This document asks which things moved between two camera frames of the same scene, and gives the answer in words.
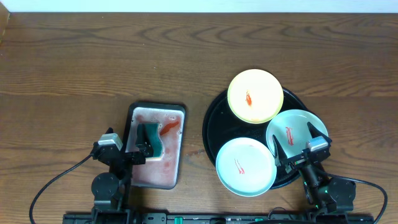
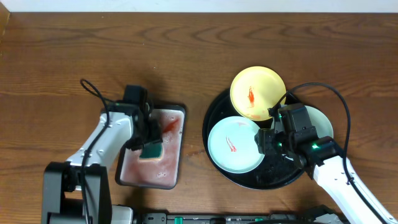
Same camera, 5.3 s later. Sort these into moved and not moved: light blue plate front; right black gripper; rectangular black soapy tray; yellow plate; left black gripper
Moved: light blue plate front; right black gripper; left black gripper
Not moved: yellow plate; rectangular black soapy tray
